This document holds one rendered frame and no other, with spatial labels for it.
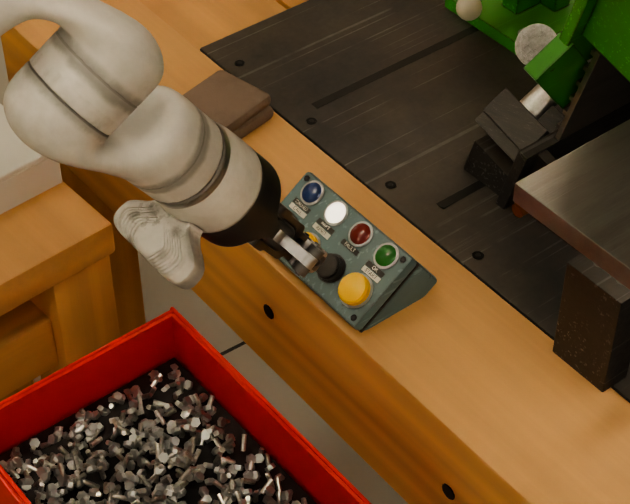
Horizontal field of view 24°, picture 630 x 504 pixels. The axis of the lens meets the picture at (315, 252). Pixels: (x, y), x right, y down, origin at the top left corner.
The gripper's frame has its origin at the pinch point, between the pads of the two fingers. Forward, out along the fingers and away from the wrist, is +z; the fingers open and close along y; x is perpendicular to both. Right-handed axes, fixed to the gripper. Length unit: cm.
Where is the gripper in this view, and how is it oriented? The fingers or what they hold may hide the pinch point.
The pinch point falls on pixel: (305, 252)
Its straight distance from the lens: 118.9
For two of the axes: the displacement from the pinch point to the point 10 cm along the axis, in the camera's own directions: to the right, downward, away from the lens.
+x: -6.5, 7.6, 0.3
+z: 4.5, 3.5, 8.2
